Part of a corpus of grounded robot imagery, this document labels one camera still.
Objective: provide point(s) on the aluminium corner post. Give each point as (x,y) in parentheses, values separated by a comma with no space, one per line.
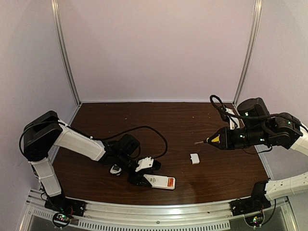
(256,18)
(63,51)

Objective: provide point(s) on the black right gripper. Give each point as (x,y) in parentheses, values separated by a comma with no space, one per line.
(226,138)

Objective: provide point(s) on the white battery cover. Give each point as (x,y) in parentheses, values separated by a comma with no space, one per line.
(194,159)

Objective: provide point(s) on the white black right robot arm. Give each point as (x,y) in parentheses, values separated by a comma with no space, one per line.
(254,125)

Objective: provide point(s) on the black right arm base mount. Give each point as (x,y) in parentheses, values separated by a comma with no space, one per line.
(250,204)

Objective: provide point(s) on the left aluminium corner post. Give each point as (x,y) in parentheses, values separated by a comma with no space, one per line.
(63,51)

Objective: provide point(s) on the right aluminium corner post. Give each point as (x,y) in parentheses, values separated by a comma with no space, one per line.
(256,18)

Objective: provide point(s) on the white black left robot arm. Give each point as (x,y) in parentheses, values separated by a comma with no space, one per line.
(49,131)

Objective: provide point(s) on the small white remote control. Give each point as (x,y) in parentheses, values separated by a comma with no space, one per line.
(115,170)

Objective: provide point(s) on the aluminium front rail frame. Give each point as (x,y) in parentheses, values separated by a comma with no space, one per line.
(215,216)

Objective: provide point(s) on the large white remote control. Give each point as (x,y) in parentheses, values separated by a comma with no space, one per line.
(159,182)

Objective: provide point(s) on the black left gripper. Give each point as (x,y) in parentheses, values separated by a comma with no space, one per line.
(138,175)

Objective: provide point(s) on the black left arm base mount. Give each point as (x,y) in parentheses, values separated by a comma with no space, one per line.
(66,205)

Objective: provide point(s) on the red orange battery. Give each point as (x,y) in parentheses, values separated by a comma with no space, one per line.
(171,183)

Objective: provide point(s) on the yellow handled screwdriver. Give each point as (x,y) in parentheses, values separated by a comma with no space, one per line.
(204,141)

